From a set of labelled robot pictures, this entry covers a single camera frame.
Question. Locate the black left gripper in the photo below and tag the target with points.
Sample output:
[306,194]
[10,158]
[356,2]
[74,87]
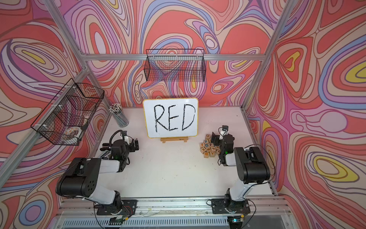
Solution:
[133,144]

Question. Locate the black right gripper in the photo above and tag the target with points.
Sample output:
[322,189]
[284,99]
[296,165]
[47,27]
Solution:
[216,139]

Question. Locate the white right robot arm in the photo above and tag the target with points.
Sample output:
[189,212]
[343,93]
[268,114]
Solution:
[252,170]

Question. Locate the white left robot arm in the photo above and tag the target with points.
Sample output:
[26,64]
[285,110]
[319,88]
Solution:
[82,178]

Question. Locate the wooden whiteboard stand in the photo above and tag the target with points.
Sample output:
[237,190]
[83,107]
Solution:
[170,139]

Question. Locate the cup of pencils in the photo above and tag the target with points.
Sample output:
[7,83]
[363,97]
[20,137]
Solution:
[117,112]

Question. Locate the yellow framed whiteboard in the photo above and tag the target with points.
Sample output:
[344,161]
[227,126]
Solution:
[168,118]

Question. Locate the tape roll in basket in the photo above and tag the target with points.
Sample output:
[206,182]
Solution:
[71,133]

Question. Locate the black wire basket left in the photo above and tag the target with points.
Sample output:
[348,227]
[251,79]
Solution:
[73,106]

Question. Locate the black wire basket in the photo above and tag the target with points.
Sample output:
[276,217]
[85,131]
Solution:
[73,106]
[175,65]

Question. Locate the black wire basket back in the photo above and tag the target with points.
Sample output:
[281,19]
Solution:
[175,65]

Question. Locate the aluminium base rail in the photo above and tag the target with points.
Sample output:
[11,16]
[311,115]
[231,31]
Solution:
[179,213]

